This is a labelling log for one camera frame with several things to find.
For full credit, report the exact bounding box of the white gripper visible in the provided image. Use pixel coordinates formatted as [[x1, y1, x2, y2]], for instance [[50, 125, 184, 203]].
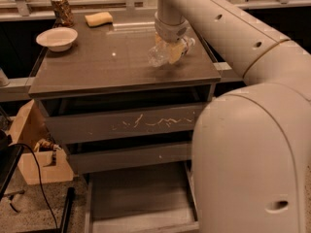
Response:
[[155, 12, 188, 64]]

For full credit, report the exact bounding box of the clear plastic water bottle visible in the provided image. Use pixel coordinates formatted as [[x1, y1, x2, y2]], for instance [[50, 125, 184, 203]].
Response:
[[148, 36, 195, 67]]

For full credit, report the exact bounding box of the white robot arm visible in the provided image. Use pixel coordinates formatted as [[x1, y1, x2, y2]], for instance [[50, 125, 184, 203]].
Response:
[[155, 0, 311, 233]]

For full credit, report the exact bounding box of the grey drawer cabinet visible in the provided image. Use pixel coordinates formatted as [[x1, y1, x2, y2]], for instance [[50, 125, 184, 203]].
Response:
[[28, 7, 223, 180]]

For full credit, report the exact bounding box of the grey top drawer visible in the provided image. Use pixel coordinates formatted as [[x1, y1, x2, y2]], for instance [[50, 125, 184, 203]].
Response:
[[46, 84, 211, 144]]

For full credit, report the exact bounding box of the grey drawer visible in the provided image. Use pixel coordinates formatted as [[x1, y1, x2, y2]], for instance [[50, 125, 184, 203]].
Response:
[[68, 131, 192, 175], [85, 162, 199, 233], [46, 84, 211, 144]]

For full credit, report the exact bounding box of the grey middle drawer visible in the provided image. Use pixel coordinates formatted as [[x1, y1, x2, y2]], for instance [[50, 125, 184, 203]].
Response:
[[68, 131, 192, 175]]

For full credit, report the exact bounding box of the grey bottom drawer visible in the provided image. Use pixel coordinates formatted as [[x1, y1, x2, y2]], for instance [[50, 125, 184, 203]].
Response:
[[85, 162, 199, 233]]

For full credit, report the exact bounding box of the yellow sponge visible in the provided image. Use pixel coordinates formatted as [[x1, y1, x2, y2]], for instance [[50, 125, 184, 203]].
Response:
[[85, 12, 113, 27]]

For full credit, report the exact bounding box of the patterned drink can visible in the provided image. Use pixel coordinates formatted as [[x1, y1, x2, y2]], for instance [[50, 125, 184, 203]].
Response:
[[51, 0, 74, 27]]

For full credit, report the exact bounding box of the white bowl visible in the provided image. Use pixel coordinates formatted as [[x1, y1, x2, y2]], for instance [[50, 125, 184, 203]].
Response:
[[36, 27, 78, 52]]

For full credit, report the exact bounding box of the cardboard box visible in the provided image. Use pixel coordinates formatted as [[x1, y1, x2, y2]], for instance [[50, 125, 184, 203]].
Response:
[[9, 100, 74, 184]]

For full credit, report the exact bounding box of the black table edge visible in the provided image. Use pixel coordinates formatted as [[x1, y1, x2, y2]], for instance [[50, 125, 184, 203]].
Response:
[[0, 145, 23, 200]]

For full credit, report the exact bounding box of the black stand post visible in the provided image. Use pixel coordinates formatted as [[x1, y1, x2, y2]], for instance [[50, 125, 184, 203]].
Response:
[[59, 187, 75, 233]]

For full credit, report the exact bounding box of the black cable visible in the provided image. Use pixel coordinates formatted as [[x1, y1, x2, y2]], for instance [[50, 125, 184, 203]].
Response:
[[13, 143, 60, 230]]

